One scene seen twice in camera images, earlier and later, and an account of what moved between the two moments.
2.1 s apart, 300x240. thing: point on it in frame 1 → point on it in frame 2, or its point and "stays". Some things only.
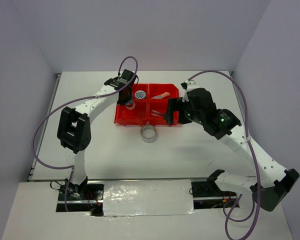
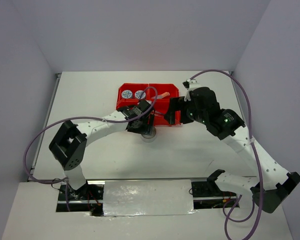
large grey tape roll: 148,133 stays
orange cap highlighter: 166,94 stays
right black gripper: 174,104 stays
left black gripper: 128,101 → 147,128
